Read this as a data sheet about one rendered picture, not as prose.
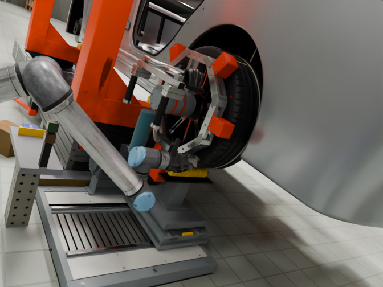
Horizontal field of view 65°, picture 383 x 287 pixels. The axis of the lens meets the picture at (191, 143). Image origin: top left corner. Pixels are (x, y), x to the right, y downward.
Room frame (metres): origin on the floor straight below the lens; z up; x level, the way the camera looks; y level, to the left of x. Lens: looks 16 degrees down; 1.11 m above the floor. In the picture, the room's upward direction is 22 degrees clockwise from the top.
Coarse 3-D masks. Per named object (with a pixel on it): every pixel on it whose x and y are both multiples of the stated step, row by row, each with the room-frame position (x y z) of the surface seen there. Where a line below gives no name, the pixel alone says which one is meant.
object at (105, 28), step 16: (96, 0) 1.72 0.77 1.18; (112, 0) 1.67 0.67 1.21; (128, 0) 1.73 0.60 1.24; (96, 16) 1.67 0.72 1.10; (112, 16) 1.69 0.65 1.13; (128, 16) 1.74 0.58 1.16; (96, 32) 1.65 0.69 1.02; (112, 32) 1.70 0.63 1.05; (96, 48) 1.66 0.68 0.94; (112, 48) 1.72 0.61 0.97; (80, 64) 1.71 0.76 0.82; (96, 64) 1.68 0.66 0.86; (112, 64) 1.74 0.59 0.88; (80, 80) 1.65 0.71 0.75; (96, 80) 1.70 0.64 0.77; (80, 96) 1.65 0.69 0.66; (96, 96) 1.71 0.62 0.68; (96, 112) 1.72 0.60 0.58
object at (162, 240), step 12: (132, 204) 1.67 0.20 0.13; (144, 216) 1.55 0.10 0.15; (144, 228) 1.52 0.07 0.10; (156, 228) 1.49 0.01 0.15; (192, 228) 1.60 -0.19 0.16; (204, 228) 1.67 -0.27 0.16; (156, 240) 1.42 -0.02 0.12; (168, 240) 1.42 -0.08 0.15; (180, 240) 1.48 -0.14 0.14; (192, 240) 1.54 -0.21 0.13; (204, 240) 1.60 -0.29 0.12
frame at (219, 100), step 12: (180, 60) 1.66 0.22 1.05; (204, 60) 1.50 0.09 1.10; (216, 84) 1.40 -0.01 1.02; (216, 96) 1.37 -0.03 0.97; (216, 108) 1.36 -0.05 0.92; (204, 120) 1.39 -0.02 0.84; (156, 132) 1.65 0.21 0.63; (204, 132) 1.36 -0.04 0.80; (168, 144) 1.54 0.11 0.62; (192, 144) 1.40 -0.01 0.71; (204, 144) 1.37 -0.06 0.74
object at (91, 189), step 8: (128, 144) 1.83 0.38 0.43; (120, 152) 1.78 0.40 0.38; (128, 152) 1.73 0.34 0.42; (96, 168) 1.60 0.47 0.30; (96, 176) 1.60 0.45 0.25; (104, 176) 1.62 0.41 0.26; (96, 184) 1.68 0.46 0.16; (104, 184) 1.81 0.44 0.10; (112, 184) 1.85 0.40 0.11; (88, 192) 1.67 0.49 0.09; (96, 192) 1.71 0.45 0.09; (104, 192) 1.74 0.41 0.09; (112, 192) 1.78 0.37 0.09; (120, 192) 1.82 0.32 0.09
